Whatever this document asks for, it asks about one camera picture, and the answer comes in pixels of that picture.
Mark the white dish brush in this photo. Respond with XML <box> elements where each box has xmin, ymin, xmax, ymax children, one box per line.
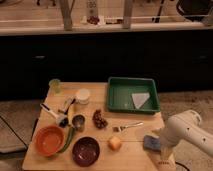
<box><xmin>41</xmin><ymin>103</ymin><xmax>69</xmax><ymax>128</ymax></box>

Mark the black cable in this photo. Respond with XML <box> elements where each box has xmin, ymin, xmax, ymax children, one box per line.
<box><xmin>174</xmin><ymin>161</ymin><xmax>191</xmax><ymax>171</ymax></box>

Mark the orange bowl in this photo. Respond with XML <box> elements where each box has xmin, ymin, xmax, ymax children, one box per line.
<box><xmin>34</xmin><ymin>125</ymin><xmax>65</xmax><ymax>157</ymax></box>

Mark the yellow banana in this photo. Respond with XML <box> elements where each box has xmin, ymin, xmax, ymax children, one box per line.
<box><xmin>67</xmin><ymin>104</ymin><xmax>75</xmax><ymax>125</ymax></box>

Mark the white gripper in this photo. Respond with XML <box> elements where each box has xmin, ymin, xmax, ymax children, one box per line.
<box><xmin>159</xmin><ymin>128</ymin><xmax>179</xmax><ymax>163</ymax></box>

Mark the yellow cube block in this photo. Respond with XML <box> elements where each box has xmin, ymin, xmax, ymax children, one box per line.
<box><xmin>108</xmin><ymin>136</ymin><xmax>122</xmax><ymax>151</ymax></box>

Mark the dark grape bunch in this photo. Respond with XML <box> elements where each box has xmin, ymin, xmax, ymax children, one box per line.
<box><xmin>92</xmin><ymin>109</ymin><xmax>108</xmax><ymax>129</ymax></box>

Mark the green plastic cup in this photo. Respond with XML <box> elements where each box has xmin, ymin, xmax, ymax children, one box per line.
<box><xmin>49</xmin><ymin>79</ymin><xmax>61</xmax><ymax>93</ymax></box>

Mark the white black tool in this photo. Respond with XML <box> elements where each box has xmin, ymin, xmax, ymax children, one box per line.
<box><xmin>58</xmin><ymin>97</ymin><xmax>75</xmax><ymax>114</ymax></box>

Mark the metal fork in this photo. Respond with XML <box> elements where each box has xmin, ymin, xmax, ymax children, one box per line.
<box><xmin>112</xmin><ymin>122</ymin><xmax>143</xmax><ymax>132</ymax></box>

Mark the blue sponge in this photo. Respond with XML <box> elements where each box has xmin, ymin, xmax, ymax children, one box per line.
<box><xmin>143</xmin><ymin>135</ymin><xmax>161</xmax><ymax>152</ymax></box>

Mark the small metal cup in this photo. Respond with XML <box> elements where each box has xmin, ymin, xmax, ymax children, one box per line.
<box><xmin>72</xmin><ymin>115</ymin><xmax>85</xmax><ymax>132</ymax></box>

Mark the green plastic tray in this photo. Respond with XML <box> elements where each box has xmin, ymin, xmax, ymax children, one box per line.
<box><xmin>106</xmin><ymin>77</ymin><xmax>160</xmax><ymax>114</ymax></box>

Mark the purple bowl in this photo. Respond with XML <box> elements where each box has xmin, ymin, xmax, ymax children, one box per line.
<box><xmin>72</xmin><ymin>137</ymin><xmax>100</xmax><ymax>167</ymax></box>

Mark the grey folded cloth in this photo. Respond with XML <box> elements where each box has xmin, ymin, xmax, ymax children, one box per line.
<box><xmin>132</xmin><ymin>93</ymin><xmax>150</xmax><ymax>109</ymax></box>

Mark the green chili pepper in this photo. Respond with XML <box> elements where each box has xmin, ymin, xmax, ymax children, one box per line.
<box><xmin>58</xmin><ymin>127</ymin><xmax>75</xmax><ymax>153</ymax></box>

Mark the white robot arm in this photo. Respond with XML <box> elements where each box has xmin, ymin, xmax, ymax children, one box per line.
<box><xmin>159</xmin><ymin>110</ymin><xmax>213</xmax><ymax>158</ymax></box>

